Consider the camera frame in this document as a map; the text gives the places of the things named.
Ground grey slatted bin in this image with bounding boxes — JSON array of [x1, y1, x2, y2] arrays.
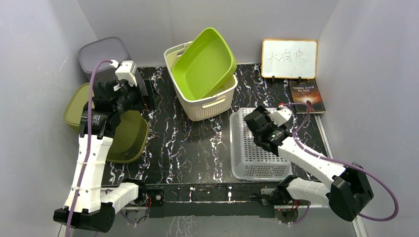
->
[[78, 37, 149, 95]]

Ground small whiteboard orange frame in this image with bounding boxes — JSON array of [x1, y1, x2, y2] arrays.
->
[[260, 39, 318, 79]]

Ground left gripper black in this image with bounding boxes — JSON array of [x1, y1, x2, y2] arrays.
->
[[113, 79, 162, 115]]

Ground olive green slatted bin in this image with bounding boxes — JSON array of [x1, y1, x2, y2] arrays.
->
[[64, 83, 149, 163]]

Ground cream perforated storage basket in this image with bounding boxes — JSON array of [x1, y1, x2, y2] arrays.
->
[[164, 42, 238, 121]]

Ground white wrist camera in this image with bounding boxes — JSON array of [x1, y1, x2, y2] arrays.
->
[[110, 60, 138, 86], [268, 104, 293, 126]]

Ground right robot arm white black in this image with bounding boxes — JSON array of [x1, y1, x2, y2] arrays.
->
[[244, 106, 374, 222]]

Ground dark book three days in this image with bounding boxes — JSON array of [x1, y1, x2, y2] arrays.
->
[[289, 79, 326, 114]]

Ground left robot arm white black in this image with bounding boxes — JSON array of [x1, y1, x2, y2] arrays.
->
[[53, 79, 152, 236]]

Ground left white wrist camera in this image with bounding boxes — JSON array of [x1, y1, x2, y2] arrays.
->
[[110, 60, 138, 86]]

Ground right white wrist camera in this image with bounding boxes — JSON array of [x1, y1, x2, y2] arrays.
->
[[268, 104, 293, 126]]

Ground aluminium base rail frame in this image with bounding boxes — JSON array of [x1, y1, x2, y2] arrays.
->
[[60, 113, 369, 237]]

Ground pale green colander basket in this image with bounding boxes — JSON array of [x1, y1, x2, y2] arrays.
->
[[229, 108, 292, 181]]

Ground lime green plastic basin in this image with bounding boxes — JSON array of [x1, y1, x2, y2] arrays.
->
[[171, 27, 237, 100]]

